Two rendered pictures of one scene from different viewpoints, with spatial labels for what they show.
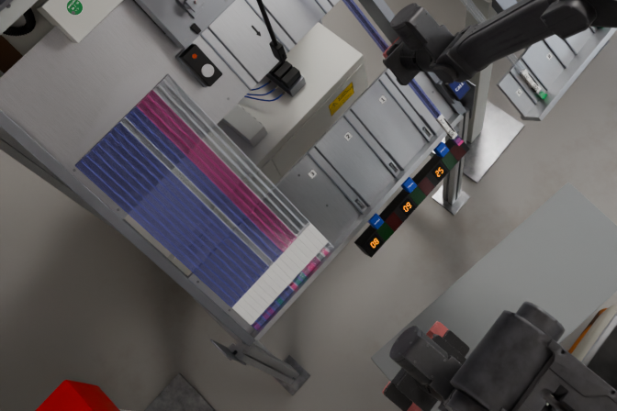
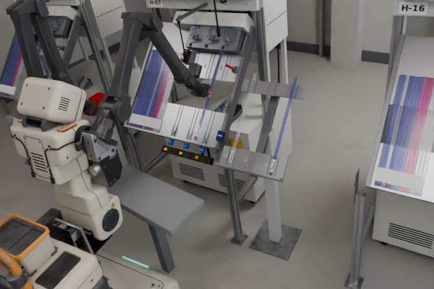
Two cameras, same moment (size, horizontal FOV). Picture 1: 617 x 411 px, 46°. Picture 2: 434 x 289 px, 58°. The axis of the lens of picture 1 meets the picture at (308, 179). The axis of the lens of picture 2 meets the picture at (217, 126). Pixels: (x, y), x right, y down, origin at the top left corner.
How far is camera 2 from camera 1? 1.91 m
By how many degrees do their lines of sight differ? 50
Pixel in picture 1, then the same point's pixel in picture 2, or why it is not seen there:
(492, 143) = (272, 248)
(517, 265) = (163, 192)
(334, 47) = (249, 126)
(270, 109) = not seen: hidden behind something
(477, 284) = (155, 183)
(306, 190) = (170, 112)
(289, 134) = not seen: hidden behind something
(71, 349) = (155, 149)
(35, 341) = (157, 142)
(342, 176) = (179, 120)
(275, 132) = not seen: hidden behind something
